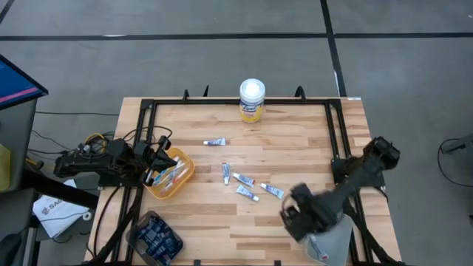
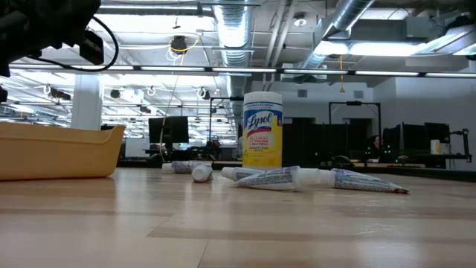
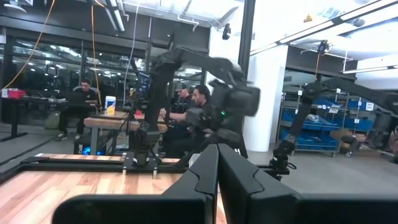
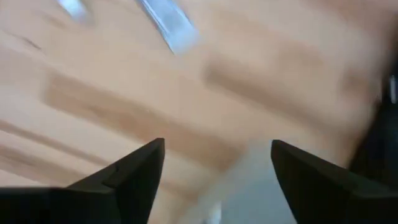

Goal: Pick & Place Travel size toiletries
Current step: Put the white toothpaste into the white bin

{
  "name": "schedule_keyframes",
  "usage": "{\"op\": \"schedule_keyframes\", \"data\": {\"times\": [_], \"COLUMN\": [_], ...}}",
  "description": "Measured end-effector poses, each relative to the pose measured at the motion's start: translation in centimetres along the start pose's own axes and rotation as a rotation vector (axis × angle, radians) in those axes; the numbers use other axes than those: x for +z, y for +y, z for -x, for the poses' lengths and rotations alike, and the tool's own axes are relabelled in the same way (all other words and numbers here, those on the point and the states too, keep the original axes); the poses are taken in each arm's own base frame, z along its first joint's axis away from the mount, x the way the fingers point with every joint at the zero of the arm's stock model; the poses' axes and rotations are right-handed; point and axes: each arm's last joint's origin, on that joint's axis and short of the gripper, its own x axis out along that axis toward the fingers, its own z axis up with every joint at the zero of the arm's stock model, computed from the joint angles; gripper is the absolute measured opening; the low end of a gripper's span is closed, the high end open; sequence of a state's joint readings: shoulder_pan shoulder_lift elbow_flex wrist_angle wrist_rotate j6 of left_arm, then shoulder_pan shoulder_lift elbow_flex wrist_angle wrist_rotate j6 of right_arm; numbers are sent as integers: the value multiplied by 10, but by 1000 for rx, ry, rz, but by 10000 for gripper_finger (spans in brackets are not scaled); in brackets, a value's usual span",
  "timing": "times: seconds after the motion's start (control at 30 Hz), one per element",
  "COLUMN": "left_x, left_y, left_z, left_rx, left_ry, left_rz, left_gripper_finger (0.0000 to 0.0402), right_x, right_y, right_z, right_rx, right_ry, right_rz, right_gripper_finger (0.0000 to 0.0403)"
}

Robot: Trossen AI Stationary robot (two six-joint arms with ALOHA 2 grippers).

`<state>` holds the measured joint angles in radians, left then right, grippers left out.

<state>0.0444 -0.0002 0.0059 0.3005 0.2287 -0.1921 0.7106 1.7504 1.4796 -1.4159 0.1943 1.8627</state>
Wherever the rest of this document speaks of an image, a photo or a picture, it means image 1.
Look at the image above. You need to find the small white blue toothpaste tube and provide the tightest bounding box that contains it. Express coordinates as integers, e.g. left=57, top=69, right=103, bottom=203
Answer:
left=160, top=165, right=188, bottom=191

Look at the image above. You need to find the grey cabinet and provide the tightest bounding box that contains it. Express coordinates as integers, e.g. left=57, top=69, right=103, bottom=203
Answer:
left=0, top=98, right=38, bottom=193

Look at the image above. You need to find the yellow blue wipes canister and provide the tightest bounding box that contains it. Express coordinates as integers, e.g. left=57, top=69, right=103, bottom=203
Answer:
left=239, top=78, right=267, bottom=124

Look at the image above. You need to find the black metal table frame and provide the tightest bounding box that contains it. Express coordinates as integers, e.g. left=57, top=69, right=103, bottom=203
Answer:
left=84, top=85, right=407, bottom=266

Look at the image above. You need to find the black looped cable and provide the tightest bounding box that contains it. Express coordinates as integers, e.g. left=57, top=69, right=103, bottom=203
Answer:
left=121, top=125, right=174, bottom=149

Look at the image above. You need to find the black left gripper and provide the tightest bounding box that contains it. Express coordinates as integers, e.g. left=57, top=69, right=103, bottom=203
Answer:
left=132, top=135, right=178, bottom=188

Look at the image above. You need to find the yellow object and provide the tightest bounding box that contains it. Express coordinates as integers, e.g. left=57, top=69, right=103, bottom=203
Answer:
left=0, top=143, right=12, bottom=193

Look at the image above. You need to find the light grey plastic bin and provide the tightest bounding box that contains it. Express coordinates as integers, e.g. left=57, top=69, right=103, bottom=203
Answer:
left=300, top=213, right=356, bottom=266

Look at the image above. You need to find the yellow cable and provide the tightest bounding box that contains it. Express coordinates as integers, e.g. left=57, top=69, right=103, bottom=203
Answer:
left=84, top=132, right=109, bottom=147

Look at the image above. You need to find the thin black floor cable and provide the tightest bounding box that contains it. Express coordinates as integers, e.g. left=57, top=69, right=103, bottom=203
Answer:
left=35, top=110, right=120, bottom=117

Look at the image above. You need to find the white red-blue toothpaste tube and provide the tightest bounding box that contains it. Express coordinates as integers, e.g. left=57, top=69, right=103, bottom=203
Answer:
left=157, top=160, right=186, bottom=188

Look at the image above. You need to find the thick black cable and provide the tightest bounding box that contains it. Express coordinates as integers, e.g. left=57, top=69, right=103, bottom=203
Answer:
left=92, top=185, right=123, bottom=259

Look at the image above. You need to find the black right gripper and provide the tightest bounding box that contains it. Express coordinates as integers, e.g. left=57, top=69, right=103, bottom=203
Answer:
left=279, top=182, right=345, bottom=242

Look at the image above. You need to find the yellow plastic bin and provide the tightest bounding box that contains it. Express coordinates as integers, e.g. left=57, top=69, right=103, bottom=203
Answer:
left=143, top=146, right=196, bottom=201

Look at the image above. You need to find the black curved floor cable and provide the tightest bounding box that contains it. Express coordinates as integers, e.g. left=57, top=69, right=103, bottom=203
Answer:
left=437, top=137, right=473, bottom=188

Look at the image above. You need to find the black beam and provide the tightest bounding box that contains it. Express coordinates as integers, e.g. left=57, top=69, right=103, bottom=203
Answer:
left=21, top=167, right=100, bottom=210

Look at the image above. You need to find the black rounded object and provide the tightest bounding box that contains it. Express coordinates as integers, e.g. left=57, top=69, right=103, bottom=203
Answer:
left=0, top=232, right=24, bottom=266

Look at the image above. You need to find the clear smoky plastic bin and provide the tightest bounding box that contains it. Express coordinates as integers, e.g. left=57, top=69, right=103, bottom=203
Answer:
left=125, top=210, right=185, bottom=266

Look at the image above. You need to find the grey stand foot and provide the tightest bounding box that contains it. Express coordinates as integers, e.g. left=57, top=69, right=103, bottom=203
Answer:
left=440, top=133, right=473, bottom=156

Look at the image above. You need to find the monitor with blue screen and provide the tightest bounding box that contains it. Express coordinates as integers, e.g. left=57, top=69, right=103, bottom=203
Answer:
left=0, top=54, right=50, bottom=112

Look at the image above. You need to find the white printed paper bag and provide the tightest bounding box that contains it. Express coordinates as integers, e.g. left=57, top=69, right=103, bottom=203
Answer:
left=32, top=178, right=92, bottom=239

